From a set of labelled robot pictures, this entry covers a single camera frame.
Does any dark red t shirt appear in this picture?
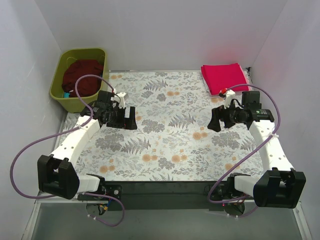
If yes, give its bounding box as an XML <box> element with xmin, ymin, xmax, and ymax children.
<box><xmin>61</xmin><ymin>59</ymin><xmax>105</xmax><ymax>98</ymax></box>

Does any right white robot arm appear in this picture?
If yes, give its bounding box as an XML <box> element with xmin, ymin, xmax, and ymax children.
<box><xmin>207</xmin><ymin>89</ymin><xmax>306</xmax><ymax>209</ymax></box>

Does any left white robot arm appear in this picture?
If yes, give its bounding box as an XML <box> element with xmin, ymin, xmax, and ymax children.
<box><xmin>37</xmin><ymin>91</ymin><xmax>138</xmax><ymax>200</ymax></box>

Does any folded pink t shirt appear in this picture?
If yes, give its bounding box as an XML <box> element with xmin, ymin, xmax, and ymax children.
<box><xmin>200</xmin><ymin>62</ymin><xmax>250</xmax><ymax>96</ymax></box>

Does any olive green plastic bin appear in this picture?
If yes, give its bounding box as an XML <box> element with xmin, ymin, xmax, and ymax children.
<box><xmin>49</xmin><ymin>48</ymin><xmax>109</xmax><ymax>113</ymax></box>

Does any floral table mat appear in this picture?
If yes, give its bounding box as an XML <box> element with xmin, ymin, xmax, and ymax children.
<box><xmin>75</xmin><ymin>71</ymin><xmax>263</xmax><ymax>181</ymax></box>

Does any teal t shirt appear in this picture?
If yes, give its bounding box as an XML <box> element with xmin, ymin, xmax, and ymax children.
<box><xmin>63</xmin><ymin>92</ymin><xmax>70</xmax><ymax>98</ymax></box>

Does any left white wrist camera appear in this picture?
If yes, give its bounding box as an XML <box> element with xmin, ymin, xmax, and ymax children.
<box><xmin>113</xmin><ymin>92</ymin><xmax>128</xmax><ymax>109</ymax></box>

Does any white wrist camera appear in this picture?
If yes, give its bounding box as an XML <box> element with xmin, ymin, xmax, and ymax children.
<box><xmin>113</xmin><ymin>92</ymin><xmax>128</xmax><ymax>109</ymax></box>
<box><xmin>219</xmin><ymin>88</ymin><xmax>236</xmax><ymax>109</ymax></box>

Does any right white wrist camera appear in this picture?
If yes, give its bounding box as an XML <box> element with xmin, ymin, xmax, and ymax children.
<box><xmin>219</xmin><ymin>88</ymin><xmax>236</xmax><ymax>109</ymax></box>

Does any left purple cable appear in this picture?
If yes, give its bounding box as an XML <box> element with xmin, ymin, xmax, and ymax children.
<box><xmin>9</xmin><ymin>74</ymin><xmax>125</xmax><ymax>227</ymax></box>

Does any purple cable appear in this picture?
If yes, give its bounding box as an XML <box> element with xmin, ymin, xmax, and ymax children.
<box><xmin>9</xmin><ymin>74</ymin><xmax>125</xmax><ymax>227</ymax></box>
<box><xmin>207</xmin><ymin>83</ymin><xmax>281</xmax><ymax>219</ymax></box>

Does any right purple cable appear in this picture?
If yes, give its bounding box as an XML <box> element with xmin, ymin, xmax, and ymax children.
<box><xmin>207</xmin><ymin>83</ymin><xmax>281</xmax><ymax>219</ymax></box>

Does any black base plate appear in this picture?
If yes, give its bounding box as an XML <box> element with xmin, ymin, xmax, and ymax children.
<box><xmin>77</xmin><ymin>180</ymin><xmax>253</xmax><ymax>212</ymax></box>

